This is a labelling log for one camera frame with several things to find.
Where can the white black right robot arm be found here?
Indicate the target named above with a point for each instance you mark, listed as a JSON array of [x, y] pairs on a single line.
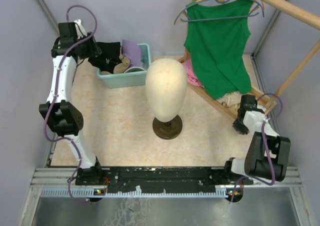
[[268, 153]]

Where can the teal plastic bin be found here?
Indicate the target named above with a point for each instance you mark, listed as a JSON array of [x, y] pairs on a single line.
[[128, 79]]

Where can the beige mannequin head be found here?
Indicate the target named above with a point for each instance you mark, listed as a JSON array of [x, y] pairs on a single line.
[[166, 87]]

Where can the beige cap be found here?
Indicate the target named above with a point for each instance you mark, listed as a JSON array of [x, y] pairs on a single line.
[[123, 65]]

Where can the grey plastic hanger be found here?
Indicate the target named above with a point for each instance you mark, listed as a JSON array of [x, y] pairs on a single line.
[[214, 10]]

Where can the wooden clothes rack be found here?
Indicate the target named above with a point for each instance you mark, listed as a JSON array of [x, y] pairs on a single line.
[[271, 57]]

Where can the pink cloth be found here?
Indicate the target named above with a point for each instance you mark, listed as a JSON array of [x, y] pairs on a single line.
[[191, 76]]

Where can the cream cloth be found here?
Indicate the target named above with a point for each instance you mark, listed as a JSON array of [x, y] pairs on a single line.
[[230, 99]]

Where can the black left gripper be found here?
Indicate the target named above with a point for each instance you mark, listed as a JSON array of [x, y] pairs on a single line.
[[94, 49]]

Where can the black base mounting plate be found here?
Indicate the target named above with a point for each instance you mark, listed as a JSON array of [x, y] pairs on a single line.
[[156, 180]]

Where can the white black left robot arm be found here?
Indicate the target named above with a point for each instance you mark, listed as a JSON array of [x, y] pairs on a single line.
[[60, 115]]

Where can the green tank top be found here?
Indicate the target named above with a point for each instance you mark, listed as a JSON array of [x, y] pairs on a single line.
[[216, 49]]

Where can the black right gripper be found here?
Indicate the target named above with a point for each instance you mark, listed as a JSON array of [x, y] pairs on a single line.
[[237, 126]]

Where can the purple cap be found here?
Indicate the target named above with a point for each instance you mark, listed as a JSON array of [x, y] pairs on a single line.
[[132, 51]]

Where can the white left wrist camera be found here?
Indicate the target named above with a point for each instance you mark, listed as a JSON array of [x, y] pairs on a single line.
[[81, 32]]

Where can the black cap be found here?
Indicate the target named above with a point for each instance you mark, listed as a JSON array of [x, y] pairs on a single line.
[[109, 57]]

